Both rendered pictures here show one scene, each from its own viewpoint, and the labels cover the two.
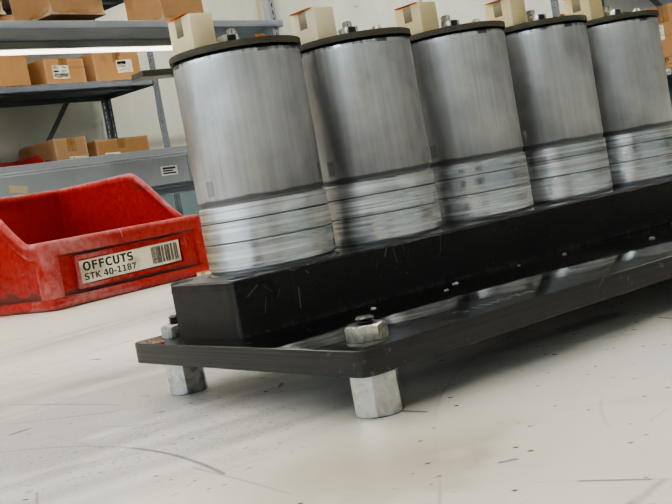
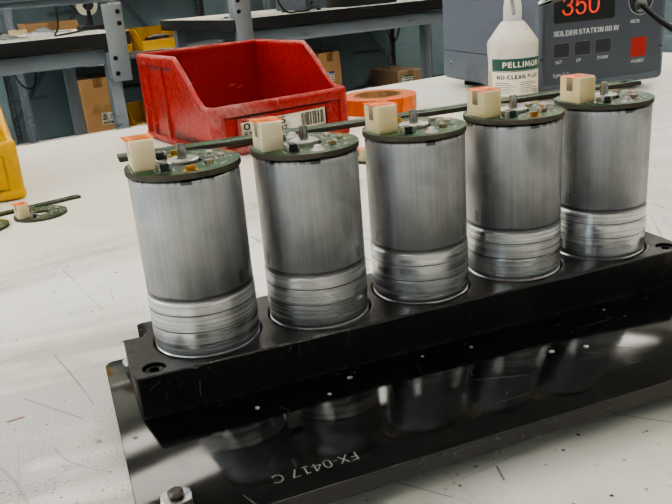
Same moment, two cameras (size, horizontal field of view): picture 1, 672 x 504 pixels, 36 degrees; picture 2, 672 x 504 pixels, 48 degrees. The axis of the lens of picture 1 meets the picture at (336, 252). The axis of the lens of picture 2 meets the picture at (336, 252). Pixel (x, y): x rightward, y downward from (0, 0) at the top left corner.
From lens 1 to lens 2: 10 cm
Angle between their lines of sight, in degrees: 23
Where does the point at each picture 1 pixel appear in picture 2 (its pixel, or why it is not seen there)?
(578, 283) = (396, 462)
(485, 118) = (422, 221)
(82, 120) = not seen: outside the picture
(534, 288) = (367, 447)
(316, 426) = not seen: outside the picture
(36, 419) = (40, 399)
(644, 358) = not seen: outside the picture
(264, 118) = (184, 242)
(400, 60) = (333, 179)
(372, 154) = (297, 258)
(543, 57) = (504, 154)
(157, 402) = (112, 417)
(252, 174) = (172, 284)
